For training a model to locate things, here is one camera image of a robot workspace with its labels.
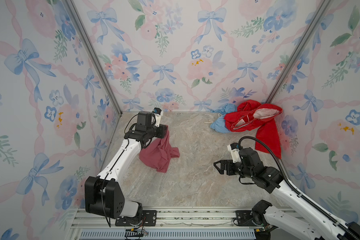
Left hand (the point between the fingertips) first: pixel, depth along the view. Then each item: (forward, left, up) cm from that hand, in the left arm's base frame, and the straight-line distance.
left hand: (164, 125), depth 82 cm
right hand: (-19, -29, -7) cm, 35 cm away
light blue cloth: (+16, -36, -17) cm, 43 cm away
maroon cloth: (-9, +5, -15) cm, 19 cm away
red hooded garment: (+23, -59, -13) cm, 64 cm away
